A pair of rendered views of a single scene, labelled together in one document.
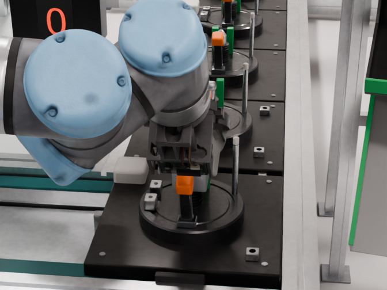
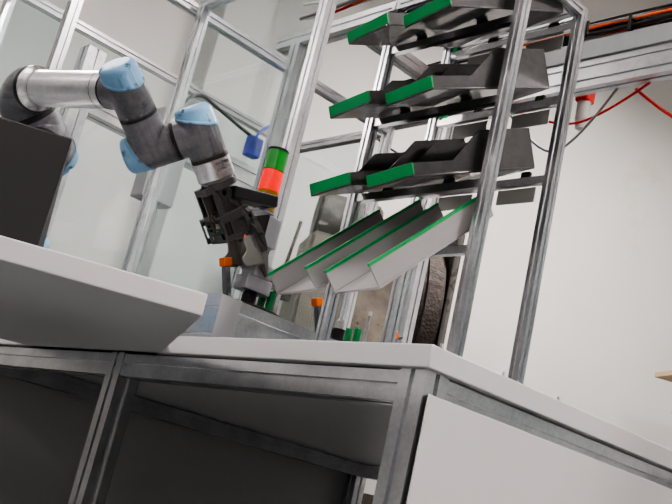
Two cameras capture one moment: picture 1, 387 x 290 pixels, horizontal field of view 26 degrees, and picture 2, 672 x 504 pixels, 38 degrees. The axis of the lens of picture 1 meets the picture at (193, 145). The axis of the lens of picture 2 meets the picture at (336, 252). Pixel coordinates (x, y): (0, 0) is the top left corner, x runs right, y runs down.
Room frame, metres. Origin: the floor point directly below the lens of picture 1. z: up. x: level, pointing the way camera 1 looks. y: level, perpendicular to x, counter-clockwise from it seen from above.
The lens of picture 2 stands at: (-0.36, -1.43, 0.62)
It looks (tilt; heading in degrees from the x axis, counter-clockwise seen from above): 15 degrees up; 43
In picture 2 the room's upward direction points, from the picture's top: 13 degrees clockwise
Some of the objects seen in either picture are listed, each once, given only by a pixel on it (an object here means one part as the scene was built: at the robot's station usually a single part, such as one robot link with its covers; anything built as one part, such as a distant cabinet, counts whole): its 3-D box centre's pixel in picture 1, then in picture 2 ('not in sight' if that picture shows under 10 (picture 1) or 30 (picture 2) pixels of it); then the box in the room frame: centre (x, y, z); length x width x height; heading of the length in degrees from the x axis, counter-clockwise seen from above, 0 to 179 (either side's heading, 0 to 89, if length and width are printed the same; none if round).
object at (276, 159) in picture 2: not in sight; (275, 162); (1.08, 0.18, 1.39); 0.05 x 0.05 x 0.05
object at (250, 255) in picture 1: (252, 254); not in sight; (0.85, -0.07, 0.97); 0.02 x 0.02 x 0.01; 84
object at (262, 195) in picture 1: (191, 221); not in sight; (0.94, 0.00, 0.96); 0.24 x 0.24 x 0.02; 84
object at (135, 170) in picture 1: (131, 175); not in sight; (1.05, 0.09, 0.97); 0.05 x 0.05 x 0.04; 84
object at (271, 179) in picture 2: not in sight; (270, 182); (1.08, 0.18, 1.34); 0.05 x 0.05 x 0.05
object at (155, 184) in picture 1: (156, 188); not in sight; (0.97, 0.05, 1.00); 0.02 x 0.01 x 0.02; 174
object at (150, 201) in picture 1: (150, 201); not in sight; (0.93, 0.06, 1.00); 0.02 x 0.01 x 0.02; 174
